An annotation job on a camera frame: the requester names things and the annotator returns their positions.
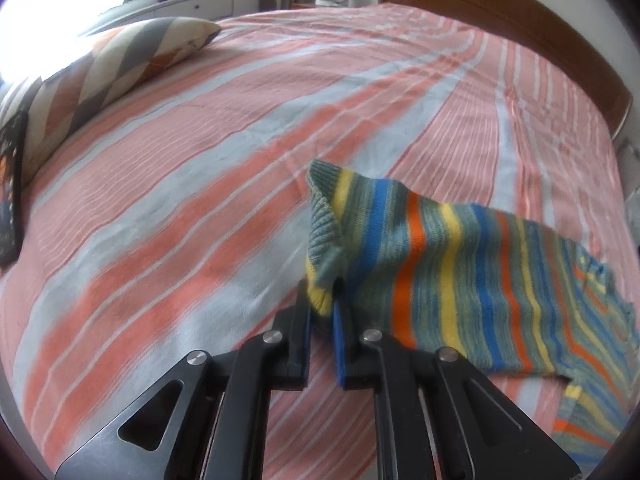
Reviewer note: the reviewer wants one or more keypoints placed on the pink striped bed sheet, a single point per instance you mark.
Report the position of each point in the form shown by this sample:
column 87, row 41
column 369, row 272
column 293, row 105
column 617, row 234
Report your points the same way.
column 200, row 185

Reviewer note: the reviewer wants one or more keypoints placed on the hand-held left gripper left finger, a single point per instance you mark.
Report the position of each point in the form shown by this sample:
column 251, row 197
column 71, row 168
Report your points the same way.
column 300, row 350

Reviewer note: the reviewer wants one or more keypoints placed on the dark patterned cushion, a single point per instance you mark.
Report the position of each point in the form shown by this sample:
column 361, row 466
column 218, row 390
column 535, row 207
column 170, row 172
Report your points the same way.
column 10, row 200

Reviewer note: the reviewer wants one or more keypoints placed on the white dresser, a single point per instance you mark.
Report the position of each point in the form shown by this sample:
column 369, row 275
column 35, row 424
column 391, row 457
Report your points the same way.
column 190, row 7

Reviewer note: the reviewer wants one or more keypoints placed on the striped knit sweater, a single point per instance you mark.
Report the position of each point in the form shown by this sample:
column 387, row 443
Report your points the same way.
column 450, row 280

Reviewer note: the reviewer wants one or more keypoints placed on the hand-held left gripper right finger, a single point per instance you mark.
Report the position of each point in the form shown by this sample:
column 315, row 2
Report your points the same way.
column 341, row 345

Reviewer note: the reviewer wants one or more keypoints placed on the geometric patterned pillow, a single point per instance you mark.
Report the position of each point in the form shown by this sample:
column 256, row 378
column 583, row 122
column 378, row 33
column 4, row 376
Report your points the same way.
column 100, row 75

